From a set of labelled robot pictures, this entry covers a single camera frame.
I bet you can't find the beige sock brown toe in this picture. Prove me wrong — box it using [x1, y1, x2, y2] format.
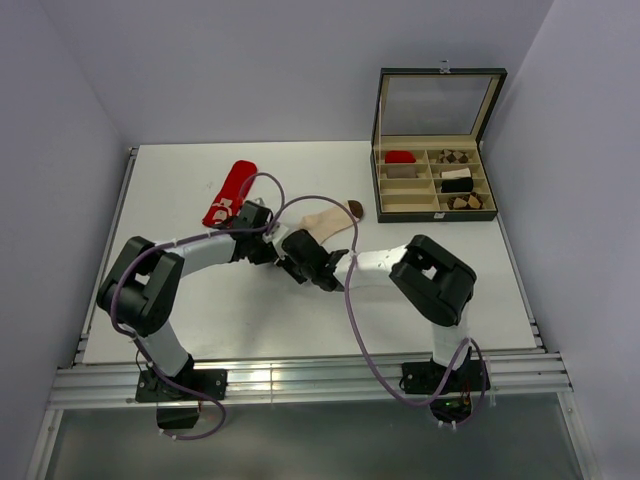
[298, 200, 364, 244]

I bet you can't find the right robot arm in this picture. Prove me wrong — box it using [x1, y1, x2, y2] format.
[281, 230, 477, 390]

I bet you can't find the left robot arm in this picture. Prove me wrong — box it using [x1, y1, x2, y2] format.
[96, 201, 276, 399]

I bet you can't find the red sock white pattern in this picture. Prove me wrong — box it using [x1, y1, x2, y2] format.
[201, 160, 258, 228]

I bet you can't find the rolled red sock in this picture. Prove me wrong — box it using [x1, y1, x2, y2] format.
[384, 150, 416, 164]

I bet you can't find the black compartment storage box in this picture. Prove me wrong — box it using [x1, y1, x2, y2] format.
[370, 65, 507, 223]

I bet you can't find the rolled checkered sock upper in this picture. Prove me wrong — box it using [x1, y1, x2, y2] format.
[438, 149, 470, 164]

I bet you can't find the rolled checkered sock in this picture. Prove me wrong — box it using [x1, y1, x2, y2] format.
[447, 192, 484, 211]
[438, 149, 470, 164]

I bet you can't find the rolled checkered sock lower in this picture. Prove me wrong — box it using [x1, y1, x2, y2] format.
[447, 192, 484, 211]

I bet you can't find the rolled white black sock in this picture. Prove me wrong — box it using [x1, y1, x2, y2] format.
[441, 168, 472, 180]

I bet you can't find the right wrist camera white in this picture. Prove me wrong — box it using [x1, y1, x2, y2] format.
[262, 223, 290, 249]

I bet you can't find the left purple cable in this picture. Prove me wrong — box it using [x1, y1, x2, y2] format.
[112, 172, 287, 441]

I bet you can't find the purple cable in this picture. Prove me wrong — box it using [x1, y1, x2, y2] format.
[272, 195, 491, 427]
[112, 172, 287, 441]

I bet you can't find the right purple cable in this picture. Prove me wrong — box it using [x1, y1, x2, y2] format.
[272, 195, 491, 427]

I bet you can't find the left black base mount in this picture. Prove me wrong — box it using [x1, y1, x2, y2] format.
[134, 369, 228, 433]

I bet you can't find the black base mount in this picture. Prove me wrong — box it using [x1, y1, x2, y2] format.
[399, 359, 491, 423]
[134, 369, 228, 433]

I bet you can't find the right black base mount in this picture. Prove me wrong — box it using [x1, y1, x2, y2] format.
[399, 359, 491, 423]

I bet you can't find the aluminium frame rail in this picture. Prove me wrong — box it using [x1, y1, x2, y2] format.
[47, 351, 573, 410]

